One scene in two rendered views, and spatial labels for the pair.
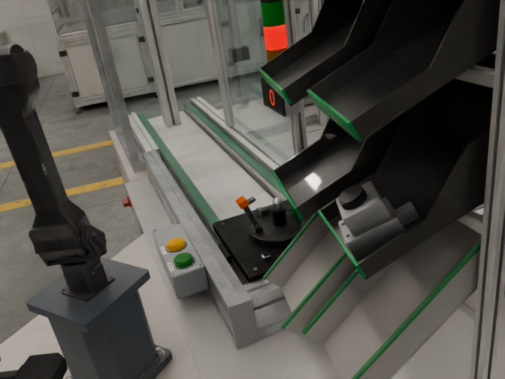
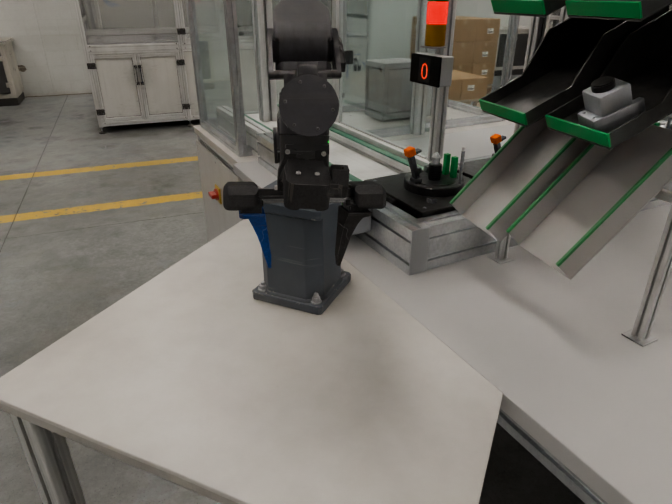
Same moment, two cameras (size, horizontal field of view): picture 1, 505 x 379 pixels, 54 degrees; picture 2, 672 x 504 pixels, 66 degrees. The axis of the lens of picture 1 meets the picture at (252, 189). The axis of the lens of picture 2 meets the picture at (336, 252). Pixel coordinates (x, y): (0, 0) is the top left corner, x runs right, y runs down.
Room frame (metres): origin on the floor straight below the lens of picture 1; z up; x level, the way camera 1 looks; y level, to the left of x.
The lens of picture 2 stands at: (-0.18, 0.39, 1.38)
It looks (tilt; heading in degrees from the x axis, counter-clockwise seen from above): 27 degrees down; 350
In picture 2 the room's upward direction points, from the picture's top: straight up
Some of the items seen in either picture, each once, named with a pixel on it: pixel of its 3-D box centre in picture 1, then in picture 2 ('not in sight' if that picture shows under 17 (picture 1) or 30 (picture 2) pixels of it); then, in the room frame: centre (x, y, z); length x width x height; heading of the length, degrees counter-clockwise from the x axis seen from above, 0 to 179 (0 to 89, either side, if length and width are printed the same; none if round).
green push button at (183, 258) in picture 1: (183, 261); not in sight; (0.87, 0.16, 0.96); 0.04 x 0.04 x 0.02
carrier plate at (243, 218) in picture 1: (281, 234); (433, 190); (0.92, -0.05, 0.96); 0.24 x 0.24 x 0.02; 18
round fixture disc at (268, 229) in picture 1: (280, 226); (433, 182); (0.92, -0.05, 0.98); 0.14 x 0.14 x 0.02
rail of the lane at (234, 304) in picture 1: (185, 219); (323, 184); (1.13, 0.18, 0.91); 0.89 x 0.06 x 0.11; 18
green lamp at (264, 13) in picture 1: (273, 13); not in sight; (1.13, -0.10, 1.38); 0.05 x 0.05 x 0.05
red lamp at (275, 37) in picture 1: (275, 36); (437, 12); (1.13, -0.10, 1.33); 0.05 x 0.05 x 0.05
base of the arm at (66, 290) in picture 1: (83, 271); not in sight; (0.69, 0.29, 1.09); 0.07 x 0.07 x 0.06; 56
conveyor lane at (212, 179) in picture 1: (246, 198); (374, 174); (1.21, 0.02, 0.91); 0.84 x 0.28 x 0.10; 18
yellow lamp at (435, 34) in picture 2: (278, 59); (435, 35); (1.13, -0.10, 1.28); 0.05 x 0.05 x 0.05
